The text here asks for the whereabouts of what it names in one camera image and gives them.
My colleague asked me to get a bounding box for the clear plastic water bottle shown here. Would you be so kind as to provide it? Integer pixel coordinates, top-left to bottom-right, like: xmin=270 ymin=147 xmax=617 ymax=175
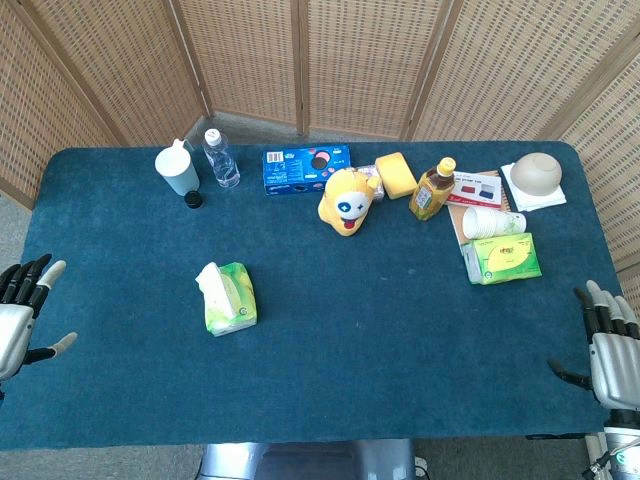
xmin=201 ymin=128 xmax=242 ymax=190

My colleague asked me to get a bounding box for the blue table cloth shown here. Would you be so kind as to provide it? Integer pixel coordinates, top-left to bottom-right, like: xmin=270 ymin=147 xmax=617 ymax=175
xmin=0 ymin=140 xmax=623 ymax=451

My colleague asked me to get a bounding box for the blue cookie box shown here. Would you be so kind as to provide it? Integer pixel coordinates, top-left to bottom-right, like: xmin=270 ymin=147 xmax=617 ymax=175
xmin=261 ymin=144 xmax=353 ymax=197

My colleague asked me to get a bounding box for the yellow sponge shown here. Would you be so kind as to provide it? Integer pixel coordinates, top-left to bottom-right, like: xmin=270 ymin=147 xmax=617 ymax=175
xmin=374 ymin=151 xmax=419 ymax=201

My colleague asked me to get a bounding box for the white napkin stack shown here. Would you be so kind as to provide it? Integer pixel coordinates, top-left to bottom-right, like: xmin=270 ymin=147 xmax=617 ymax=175
xmin=500 ymin=161 xmax=568 ymax=213

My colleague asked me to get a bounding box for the brown notebook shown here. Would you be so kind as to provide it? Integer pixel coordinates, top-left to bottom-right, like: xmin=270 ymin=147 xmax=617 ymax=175
xmin=446 ymin=169 xmax=509 ymax=247

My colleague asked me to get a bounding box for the yellow plush toy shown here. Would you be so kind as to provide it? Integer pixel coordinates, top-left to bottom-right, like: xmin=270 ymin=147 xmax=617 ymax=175
xmin=317 ymin=167 xmax=382 ymax=238

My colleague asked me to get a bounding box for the grey cup with spout lid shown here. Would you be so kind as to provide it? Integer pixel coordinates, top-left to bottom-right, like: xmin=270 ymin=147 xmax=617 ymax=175
xmin=154 ymin=137 xmax=201 ymax=197

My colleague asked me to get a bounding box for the woven rattan folding screen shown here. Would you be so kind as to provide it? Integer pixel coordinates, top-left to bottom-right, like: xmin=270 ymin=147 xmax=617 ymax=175
xmin=0 ymin=0 xmax=640 ymax=306

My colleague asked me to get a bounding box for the white red printed card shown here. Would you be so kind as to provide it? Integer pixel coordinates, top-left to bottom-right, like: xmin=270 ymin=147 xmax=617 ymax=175
xmin=447 ymin=170 xmax=503 ymax=211

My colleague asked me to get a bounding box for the small purple snack packet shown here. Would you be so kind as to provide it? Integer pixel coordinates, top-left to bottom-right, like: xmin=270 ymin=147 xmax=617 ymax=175
xmin=355 ymin=163 xmax=386 ymax=202

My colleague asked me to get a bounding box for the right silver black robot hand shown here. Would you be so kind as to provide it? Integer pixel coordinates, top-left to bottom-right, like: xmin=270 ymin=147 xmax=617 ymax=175
xmin=547 ymin=279 xmax=640 ymax=412

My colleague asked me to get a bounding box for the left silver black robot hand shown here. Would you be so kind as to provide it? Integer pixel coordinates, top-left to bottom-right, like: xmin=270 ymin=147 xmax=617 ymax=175
xmin=0 ymin=253 xmax=79 ymax=384

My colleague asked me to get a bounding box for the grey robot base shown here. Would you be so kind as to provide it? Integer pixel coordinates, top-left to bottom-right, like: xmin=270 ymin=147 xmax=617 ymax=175
xmin=197 ymin=438 xmax=419 ymax=480

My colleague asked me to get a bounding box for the green tissue pack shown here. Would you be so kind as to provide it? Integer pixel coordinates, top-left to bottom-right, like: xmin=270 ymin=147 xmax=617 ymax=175
xmin=203 ymin=262 xmax=259 ymax=338

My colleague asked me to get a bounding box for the green tissue box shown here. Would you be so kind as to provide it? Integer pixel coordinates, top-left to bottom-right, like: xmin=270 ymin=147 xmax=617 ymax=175
xmin=460 ymin=232 xmax=543 ymax=286

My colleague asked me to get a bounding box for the yellow tea bottle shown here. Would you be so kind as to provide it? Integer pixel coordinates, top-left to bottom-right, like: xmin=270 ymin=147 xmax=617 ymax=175
xmin=408 ymin=156 xmax=458 ymax=223

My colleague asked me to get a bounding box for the beige upturned bowl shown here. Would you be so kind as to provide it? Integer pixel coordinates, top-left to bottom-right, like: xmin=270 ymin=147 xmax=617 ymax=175
xmin=509 ymin=152 xmax=563 ymax=197

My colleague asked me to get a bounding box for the white paper cup stack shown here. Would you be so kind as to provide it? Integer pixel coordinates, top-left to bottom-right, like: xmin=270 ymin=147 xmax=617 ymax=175
xmin=461 ymin=206 xmax=528 ymax=240

